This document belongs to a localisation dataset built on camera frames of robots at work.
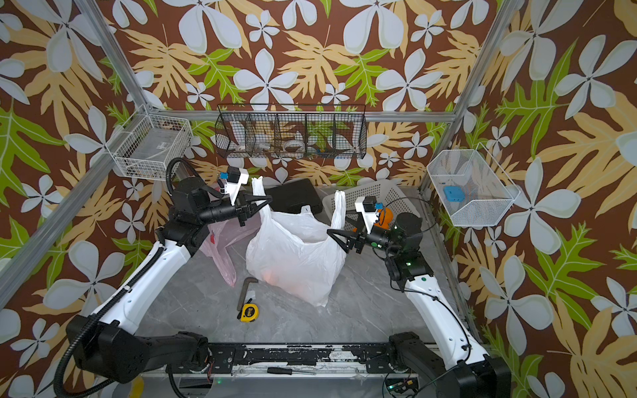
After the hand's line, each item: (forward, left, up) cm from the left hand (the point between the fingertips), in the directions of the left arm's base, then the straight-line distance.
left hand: (270, 196), depth 67 cm
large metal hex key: (-15, +14, -37) cm, 42 cm away
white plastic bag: (-8, -7, -17) cm, 20 cm away
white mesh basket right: (+13, -67, -11) cm, 69 cm away
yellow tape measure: (-21, +9, -35) cm, 42 cm away
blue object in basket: (+12, -60, -12) cm, 62 cm away
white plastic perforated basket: (+30, -45, -33) cm, 63 cm away
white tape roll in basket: (+38, -4, -10) cm, 40 cm away
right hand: (-6, -18, -5) cm, 19 cm away
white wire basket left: (+25, +48, -3) cm, 54 cm away
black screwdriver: (-37, -2, -36) cm, 52 cm away
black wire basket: (+41, -2, -7) cm, 42 cm away
